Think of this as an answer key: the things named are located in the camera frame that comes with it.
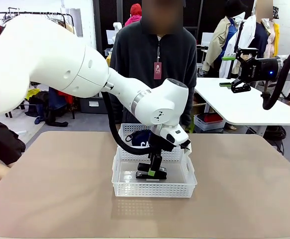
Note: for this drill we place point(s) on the white curved robot part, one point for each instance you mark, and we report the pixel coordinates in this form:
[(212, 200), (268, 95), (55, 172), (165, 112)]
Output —
[(117, 27)]

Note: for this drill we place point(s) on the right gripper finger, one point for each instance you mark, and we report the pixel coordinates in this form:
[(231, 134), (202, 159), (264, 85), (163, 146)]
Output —
[(228, 58), (224, 84)]

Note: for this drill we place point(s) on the large white perforated plastic basket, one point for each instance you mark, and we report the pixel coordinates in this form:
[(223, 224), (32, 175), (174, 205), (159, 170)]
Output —
[(152, 190)]

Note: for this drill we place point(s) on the yellow bag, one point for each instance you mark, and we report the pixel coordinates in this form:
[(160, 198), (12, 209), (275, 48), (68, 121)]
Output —
[(34, 93)]

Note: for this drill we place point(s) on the mannequin with white coat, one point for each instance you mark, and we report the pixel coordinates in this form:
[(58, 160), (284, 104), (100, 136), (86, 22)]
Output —
[(249, 35)]

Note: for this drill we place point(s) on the small white perforated plastic basket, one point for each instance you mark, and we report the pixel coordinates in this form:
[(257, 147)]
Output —
[(132, 128)]

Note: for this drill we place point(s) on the standing person left forearm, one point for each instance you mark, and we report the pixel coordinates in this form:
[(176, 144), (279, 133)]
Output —
[(190, 104)]

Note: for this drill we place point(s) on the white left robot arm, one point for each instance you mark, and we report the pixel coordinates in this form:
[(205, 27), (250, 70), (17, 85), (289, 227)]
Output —
[(47, 62)]

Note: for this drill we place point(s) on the black tripod pole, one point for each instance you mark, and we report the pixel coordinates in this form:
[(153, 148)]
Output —
[(238, 35)]

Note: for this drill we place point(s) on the mannequin with beige coat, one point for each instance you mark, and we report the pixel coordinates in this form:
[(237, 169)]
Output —
[(219, 42)]

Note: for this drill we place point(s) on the person in dark fleece jacket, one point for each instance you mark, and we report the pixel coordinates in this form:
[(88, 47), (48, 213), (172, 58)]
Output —
[(144, 54)]

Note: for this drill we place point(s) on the person in pink hood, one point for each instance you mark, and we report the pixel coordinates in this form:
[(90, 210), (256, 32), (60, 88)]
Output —
[(134, 15)]

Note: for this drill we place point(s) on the grey storage box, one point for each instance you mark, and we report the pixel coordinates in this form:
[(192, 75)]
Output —
[(92, 104)]

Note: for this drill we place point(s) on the standing person right forearm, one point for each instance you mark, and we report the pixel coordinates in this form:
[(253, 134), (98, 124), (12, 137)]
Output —
[(117, 112)]

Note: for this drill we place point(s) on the black clothes rack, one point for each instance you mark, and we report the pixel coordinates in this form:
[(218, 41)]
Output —
[(67, 22)]

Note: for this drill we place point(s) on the navy campus pencil case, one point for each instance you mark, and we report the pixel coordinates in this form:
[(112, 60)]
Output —
[(139, 139)]

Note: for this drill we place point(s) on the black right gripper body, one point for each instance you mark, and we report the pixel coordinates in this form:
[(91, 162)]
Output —
[(261, 69)]

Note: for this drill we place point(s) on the seated person in black clothes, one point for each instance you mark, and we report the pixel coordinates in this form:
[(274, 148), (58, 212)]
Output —
[(3, 142)]

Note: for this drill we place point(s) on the mannequin with yellow garment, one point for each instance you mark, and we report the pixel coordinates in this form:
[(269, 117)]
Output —
[(275, 42)]

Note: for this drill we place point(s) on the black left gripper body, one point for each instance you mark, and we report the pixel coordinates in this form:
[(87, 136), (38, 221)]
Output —
[(156, 145)]

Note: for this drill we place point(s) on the black stapler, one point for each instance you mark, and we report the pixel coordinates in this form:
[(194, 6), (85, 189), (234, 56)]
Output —
[(161, 175)]

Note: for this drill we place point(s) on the clear bin with red contents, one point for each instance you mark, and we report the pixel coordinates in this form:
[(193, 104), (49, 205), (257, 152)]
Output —
[(207, 122)]

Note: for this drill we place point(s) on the maroon hanging tag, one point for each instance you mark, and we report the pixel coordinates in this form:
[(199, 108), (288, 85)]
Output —
[(157, 71)]

